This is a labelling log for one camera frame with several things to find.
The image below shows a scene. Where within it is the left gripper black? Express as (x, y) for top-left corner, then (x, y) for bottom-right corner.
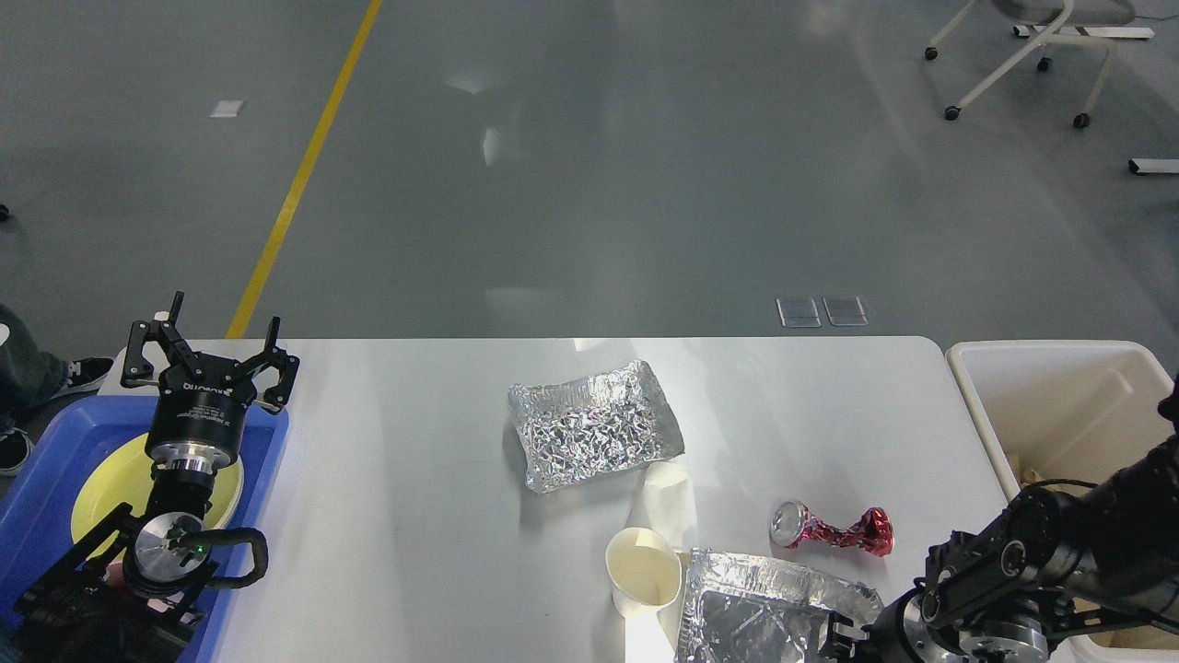
(121, 291), (301, 475)

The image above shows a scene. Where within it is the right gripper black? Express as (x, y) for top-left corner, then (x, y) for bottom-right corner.
(818, 590), (959, 662)

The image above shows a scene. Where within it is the foil tray with paper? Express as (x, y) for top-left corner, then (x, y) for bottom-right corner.
(676, 547), (884, 662)

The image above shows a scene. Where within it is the yellow plastic plate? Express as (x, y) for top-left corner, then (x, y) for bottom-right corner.
(70, 433), (225, 544)

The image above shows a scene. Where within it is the pink mug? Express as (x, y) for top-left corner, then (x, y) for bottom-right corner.
(105, 562), (129, 593)

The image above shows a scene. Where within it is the brown paper bag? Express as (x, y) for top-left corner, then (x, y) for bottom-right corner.
(1005, 453), (1047, 490)

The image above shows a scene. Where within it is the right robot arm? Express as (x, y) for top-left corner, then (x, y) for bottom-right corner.
(821, 436), (1178, 662)

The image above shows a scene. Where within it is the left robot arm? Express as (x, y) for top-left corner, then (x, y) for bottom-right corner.
(12, 291), (299, 662)

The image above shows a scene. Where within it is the crushed red soda can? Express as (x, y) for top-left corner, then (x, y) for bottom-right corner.
(768, 500), (895, 557)

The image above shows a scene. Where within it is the person in grey trousers sneakers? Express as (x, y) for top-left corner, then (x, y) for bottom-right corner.
(1, 306), (114, 477)

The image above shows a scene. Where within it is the white paper cup upright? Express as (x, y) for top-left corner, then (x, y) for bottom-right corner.
(602, 526), (683, 621)

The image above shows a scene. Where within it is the white paper cup lying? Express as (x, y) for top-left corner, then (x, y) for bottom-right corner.
(637, 461), (698, 553)

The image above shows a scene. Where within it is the blue plastic tray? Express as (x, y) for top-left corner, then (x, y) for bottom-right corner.
(1, 396), (289, 662)

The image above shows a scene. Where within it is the white plastic bin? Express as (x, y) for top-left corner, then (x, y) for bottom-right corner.
(946, 341), (1179, 663)

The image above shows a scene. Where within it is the right floor outlet plate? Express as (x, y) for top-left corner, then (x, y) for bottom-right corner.
(823, 297), (869, 327)

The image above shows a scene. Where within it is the floor outlet plate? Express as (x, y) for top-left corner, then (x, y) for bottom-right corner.
(777, 297), (823, 329)
(823, 297), (869, 327)

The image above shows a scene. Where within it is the left floor outlet plate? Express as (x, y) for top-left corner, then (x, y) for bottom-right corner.
(777, 297), (823, 329)

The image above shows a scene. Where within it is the crumpled foil tray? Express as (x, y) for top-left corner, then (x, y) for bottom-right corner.
(507, 360), (685, 494)

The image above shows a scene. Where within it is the white furniture leg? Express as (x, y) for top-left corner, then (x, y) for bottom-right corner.
(1127, 157), (1179, 176)

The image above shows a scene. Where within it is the white rolling chair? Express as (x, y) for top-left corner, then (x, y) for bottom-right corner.
(938, 1), (1161, 130)

